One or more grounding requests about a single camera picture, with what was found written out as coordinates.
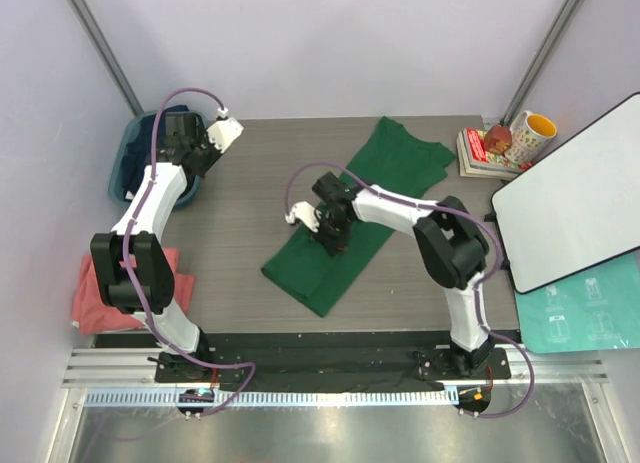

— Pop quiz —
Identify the navy blue t shirt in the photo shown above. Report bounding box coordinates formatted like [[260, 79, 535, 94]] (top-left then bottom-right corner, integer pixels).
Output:
[[122, 105, 190, 197]]

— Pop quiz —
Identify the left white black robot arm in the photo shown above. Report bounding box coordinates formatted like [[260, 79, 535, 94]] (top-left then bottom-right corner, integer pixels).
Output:
[[90, 111, 226, 382]]

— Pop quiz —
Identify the purple cable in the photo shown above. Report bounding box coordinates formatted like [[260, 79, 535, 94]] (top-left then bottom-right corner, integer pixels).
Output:
[[122, 87, 256, 417], [283, 161, 536, 420]]

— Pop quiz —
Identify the red small box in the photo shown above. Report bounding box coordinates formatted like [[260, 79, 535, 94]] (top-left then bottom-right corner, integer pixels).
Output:
[[483, 125, 512, 155]]

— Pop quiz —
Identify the left aluminium frame post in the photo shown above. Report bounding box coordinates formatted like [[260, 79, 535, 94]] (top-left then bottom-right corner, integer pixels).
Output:
[[67, 0, 144, 115]]

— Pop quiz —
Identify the teal folding board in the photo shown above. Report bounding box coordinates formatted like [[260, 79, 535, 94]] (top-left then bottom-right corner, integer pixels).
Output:
[[515, 252, 639, 354]]

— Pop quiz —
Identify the aluminium rail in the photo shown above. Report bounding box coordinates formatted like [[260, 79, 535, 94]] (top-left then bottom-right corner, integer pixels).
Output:
[[62, 348, 608, 388]]

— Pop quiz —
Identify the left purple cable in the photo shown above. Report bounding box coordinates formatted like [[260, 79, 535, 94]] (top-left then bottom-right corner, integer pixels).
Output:
[[122, 87, 256, 417]]

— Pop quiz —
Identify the pink folded t shirt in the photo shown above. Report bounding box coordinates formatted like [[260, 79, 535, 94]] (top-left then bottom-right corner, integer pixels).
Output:
[[71, 248, 196, 336]]

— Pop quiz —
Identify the right aluminium frame post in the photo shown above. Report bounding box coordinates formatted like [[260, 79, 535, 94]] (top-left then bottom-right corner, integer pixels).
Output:
[[500, 0, 584, 124]]

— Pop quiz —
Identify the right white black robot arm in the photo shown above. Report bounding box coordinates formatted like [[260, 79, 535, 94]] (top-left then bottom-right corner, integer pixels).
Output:
[[307, 172, 494, 378]]

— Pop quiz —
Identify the teal plastic basket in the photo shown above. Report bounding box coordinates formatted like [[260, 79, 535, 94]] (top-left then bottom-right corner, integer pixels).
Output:
[[108, 105, 201, 209]]

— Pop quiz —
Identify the green t shirt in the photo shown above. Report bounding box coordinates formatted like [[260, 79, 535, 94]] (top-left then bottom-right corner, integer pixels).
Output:
[[261, 117, 456, 317]]

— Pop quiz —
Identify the aluminium frame post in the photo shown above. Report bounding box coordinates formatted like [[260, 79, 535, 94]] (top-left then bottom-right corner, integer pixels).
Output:
[[67, 0, 144, 115], [500, 0, 584, 124]]

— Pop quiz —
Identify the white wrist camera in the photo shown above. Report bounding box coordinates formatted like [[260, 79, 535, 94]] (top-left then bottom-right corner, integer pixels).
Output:
[[206, 107, 244, 154], [285, 201, 320, 233]]

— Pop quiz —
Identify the slotted cable duct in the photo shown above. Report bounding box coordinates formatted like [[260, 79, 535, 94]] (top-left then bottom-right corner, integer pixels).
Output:
[[84, 386, 459, 409]]

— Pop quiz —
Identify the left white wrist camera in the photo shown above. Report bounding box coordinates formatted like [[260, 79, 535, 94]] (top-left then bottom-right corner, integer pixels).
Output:
[[206, 107, 244, 154]]

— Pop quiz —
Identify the white board black rim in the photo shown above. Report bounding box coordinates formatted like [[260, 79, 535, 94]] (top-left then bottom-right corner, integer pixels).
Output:
[[491, 94, 639, 294]]

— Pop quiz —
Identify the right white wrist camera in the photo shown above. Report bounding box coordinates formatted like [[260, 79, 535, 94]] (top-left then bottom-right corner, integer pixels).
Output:
[[285, 201, 320, 233]]

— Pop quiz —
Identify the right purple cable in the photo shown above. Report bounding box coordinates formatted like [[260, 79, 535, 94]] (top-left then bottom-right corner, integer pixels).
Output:
[[283, 161, 536, 420]]

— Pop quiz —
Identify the white mug yellow inside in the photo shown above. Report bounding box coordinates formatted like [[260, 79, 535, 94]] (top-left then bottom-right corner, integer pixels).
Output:
[[504, 110, 557, 165]]

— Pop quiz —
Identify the stack of books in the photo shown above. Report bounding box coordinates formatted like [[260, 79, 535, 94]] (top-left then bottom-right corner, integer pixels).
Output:
[[456, 128, 533, 181]]

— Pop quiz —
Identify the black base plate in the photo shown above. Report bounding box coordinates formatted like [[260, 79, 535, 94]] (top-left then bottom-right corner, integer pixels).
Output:
[[93, 331, 512, 393]]

